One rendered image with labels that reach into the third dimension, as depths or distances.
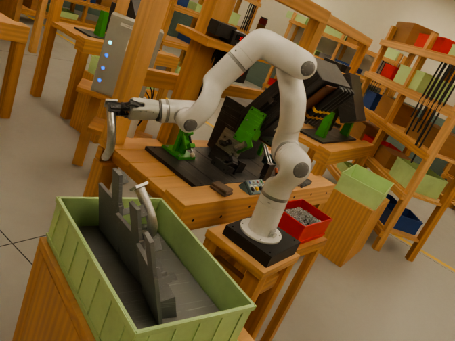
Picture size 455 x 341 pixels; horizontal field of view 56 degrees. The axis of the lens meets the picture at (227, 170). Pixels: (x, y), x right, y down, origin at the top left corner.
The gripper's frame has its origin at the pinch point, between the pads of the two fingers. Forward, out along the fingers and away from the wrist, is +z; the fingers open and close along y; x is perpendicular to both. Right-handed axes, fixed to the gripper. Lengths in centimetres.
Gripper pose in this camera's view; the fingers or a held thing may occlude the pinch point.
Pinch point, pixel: (113, 109)
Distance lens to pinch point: 153.4
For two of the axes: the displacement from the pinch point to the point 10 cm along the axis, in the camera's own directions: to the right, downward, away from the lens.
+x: 1.0, 9.7, -2.2
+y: 3.6, -2.4, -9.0
